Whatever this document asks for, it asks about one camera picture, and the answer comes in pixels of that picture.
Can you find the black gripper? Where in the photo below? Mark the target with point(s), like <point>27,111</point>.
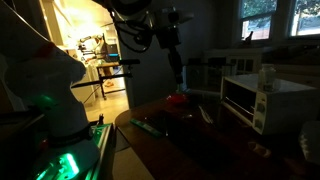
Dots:
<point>174,60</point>

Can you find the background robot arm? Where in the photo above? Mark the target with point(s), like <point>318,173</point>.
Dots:
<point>89,46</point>

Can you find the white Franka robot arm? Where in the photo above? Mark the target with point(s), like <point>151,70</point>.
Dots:
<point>56,100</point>

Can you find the red round object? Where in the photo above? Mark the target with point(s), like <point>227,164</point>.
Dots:
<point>177,98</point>

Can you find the white thin utensil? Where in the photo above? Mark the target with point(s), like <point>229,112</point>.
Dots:
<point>206,115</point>

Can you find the white radiator cover cabinet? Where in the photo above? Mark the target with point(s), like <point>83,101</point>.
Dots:
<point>233,60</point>

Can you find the green flat packet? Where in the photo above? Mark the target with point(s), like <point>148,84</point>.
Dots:
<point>145,127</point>

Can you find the wooden cart table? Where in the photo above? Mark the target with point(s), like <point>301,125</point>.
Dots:
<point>108,75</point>

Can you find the computer monitor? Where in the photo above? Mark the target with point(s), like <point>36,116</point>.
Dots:
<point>112,52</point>

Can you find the clear glass jar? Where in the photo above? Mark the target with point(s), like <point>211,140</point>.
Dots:
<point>267,79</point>

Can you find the white toaster oven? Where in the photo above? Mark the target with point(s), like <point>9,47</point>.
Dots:
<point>283,106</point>

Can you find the white cloth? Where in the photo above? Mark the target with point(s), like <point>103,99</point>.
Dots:
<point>310,141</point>

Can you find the black camera tripod stand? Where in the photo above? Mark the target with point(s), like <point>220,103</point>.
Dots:
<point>110,77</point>

